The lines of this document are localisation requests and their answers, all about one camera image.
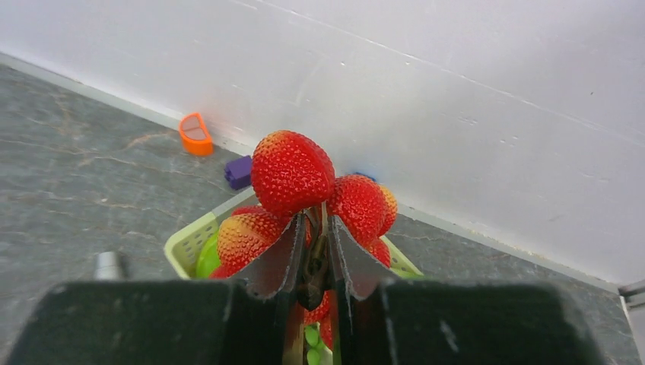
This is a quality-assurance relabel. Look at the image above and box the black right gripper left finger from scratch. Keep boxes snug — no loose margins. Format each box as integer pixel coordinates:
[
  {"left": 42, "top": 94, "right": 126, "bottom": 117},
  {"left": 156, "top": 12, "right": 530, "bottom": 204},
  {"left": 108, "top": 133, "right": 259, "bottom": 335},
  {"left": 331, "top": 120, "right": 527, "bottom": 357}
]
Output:
[{"left": 231, "top": 214, "right": 307, "bottom": 300}]

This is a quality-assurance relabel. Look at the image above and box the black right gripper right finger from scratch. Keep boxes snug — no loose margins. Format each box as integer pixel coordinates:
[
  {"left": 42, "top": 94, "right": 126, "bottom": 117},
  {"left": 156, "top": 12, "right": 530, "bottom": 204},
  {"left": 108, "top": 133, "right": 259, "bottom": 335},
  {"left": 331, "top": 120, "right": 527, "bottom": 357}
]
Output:
[{"left": 328, "top": 215, "right": 399, "bottom": 300}]

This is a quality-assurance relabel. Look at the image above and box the red strawberry bunch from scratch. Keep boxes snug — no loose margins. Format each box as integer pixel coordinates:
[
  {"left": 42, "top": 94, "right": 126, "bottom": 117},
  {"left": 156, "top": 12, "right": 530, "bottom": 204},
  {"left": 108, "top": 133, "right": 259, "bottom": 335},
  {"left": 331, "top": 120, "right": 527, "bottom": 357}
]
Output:
[{"left": 191, "top": 130, "right": 420, "bottom": 364}]

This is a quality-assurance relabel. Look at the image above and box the light green starfruit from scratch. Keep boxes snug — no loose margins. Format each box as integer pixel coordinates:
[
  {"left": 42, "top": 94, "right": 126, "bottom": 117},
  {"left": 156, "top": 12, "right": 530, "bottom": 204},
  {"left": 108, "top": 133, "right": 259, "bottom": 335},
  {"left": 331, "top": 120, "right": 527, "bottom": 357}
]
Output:
[{"left": 195, "top": 232, "right": 221, "bottom": 278}]

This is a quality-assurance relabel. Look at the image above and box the pale green perforated basket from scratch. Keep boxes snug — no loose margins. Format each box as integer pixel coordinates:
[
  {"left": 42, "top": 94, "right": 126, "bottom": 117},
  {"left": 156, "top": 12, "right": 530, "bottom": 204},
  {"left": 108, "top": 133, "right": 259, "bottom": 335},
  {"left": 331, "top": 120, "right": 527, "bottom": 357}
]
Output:
[{"left": 164, "top": 186, "right": 425, "bottom": 365}]

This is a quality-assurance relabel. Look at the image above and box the purple small brick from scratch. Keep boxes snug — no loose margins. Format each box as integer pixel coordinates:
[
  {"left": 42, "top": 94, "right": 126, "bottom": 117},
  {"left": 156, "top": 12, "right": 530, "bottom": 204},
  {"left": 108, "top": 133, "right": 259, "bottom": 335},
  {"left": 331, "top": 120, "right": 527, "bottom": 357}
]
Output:
[{"left": 224, "top": 155, "right": 253, "bottom": 190}]

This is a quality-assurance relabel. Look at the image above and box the orange semicircle block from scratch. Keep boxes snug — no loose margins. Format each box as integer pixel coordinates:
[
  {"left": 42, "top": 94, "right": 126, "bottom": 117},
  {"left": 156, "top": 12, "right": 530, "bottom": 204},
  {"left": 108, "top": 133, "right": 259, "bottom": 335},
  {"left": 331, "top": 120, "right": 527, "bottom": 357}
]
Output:
[{"left": 178, "top": 113, "right": 214, "bottom": 157}]

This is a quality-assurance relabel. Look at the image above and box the grey toy microphone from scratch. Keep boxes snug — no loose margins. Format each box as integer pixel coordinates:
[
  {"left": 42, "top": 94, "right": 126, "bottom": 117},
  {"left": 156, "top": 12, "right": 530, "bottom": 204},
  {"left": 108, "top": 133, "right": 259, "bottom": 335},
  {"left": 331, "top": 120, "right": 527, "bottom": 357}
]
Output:
[{"left": 94, "top": 251, "right": 126, "bottom": 281}]

